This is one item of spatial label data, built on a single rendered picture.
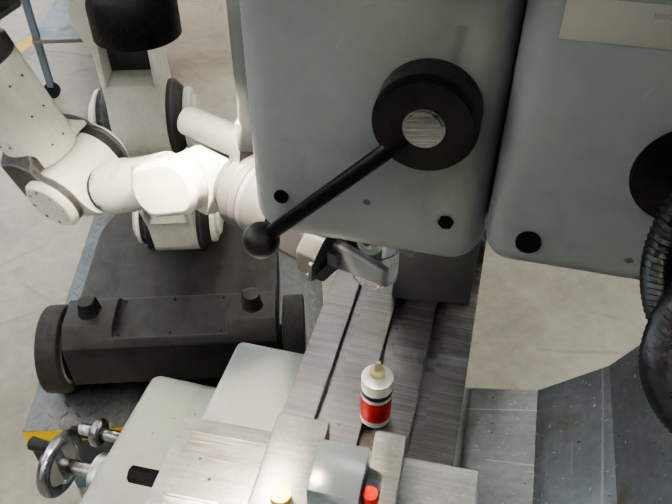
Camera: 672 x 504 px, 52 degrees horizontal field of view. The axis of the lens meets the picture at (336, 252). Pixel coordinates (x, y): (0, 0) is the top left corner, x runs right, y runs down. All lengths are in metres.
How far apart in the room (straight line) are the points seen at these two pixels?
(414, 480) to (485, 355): 1.49
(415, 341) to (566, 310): 1.50
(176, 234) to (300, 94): 1.12
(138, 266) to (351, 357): 0.85
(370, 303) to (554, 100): 0.67
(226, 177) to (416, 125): 0.33
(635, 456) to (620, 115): 0.52
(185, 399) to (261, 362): 0.19
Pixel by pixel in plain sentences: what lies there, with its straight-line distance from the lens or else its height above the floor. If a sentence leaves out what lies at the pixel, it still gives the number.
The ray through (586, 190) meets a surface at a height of 1.42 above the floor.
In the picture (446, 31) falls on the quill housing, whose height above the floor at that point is 1.51.
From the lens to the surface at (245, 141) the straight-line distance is 0.63.
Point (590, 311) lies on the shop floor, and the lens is 2.49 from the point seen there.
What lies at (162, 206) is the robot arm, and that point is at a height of 1.21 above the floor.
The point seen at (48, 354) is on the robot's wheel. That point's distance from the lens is 1.59.
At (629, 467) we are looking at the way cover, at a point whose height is 0.98.
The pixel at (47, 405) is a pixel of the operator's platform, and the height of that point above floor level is 0.40.
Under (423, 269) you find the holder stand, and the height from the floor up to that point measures 0.99.
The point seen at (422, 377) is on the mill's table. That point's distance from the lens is 0.99.
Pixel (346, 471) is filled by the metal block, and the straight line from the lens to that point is 0.71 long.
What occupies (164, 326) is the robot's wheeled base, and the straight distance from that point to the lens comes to 1.53.
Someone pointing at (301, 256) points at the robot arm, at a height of 1.24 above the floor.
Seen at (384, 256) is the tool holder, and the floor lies 1.24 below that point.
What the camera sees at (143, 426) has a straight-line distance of 1.20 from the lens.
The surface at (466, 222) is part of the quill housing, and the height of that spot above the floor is 1.36.
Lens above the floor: 1.68
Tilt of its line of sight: 41 degrees down
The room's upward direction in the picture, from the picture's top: straight up
